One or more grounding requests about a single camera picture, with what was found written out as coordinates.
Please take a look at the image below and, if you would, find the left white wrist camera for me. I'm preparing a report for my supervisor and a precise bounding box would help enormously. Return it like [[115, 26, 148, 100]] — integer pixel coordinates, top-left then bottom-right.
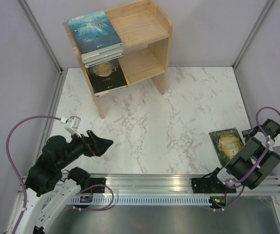
[[60, 116, 81, 137]]

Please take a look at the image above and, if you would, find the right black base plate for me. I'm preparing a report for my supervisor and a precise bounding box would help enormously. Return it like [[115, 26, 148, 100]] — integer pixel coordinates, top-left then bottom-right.
[[191, 177, 237, 194]]

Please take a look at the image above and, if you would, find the Wuthering Heights dark blue book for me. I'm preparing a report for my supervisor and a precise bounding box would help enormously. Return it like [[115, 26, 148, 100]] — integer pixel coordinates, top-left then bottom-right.
[[94, 86, 127, 97]]

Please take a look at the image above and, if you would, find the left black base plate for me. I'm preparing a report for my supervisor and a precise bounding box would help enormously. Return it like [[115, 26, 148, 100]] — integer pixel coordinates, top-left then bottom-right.
[[80, 178, 106, 195]]

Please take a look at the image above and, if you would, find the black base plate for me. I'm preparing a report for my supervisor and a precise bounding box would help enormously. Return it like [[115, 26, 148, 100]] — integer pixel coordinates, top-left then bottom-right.
[[191, 177, 237, 194], [80, 178, 106, 195]]

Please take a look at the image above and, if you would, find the white slotted cable duct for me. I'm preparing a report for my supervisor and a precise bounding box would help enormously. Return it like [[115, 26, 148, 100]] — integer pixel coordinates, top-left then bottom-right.
[[47, 196, 226, 205]]

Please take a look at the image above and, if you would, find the right aluminium frame post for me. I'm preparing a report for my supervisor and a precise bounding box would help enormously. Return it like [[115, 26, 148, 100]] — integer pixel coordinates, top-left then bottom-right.
[[232, 0, 277, 70]]

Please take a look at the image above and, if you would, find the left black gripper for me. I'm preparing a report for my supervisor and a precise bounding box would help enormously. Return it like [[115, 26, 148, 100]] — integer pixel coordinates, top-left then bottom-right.
[[58, 128, 114, 169]]

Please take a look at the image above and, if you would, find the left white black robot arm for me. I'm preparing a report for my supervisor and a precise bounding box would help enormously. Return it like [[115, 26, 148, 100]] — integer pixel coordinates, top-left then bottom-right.
[[8, 130, 114, 234]]

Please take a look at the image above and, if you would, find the aluminium mounting rail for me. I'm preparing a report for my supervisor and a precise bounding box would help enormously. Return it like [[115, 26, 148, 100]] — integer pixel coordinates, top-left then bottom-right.
[[18, 172, 280, 195]]

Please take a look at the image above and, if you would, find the left aluminium frame post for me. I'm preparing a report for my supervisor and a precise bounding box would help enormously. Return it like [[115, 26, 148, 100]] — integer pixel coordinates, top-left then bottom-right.
[[17, 0, 63, 74]]

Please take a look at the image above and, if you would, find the aluminium frame post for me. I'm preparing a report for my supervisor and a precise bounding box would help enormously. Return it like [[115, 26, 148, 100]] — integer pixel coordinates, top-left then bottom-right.
[[17, 0, 63, 74], [232, 0, 277, 70]]

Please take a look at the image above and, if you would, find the grey white book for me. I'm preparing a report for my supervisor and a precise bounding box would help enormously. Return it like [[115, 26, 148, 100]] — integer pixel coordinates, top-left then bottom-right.
[[81, 47, 123, 63]]

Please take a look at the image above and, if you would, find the black Moon and Sixpence book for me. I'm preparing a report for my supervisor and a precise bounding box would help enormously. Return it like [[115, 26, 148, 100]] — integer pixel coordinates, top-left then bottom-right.
[[87, 58, 128, 94]]

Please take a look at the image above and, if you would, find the green gold fantasy book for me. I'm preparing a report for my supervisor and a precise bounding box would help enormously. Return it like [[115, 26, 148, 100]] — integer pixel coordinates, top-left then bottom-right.
[[209, 128, 244, 167]]

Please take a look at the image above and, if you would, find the teal sea cover book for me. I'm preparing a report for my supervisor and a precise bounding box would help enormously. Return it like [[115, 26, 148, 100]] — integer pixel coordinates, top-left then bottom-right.
[[66, 11, 122, 55]]

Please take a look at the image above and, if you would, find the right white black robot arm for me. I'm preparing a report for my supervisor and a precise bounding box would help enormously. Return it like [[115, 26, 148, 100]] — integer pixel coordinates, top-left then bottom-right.
[[206, 119, 280, 192]]

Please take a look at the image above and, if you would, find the wooden two-tier shelf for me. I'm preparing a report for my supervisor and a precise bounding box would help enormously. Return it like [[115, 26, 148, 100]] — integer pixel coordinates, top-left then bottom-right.
[[62, 0, 174, 119]]

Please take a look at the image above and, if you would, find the Robinson Crusoe purple book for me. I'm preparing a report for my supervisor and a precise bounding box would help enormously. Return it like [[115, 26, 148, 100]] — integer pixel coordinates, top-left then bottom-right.
[[84, 53, 123, 68]]

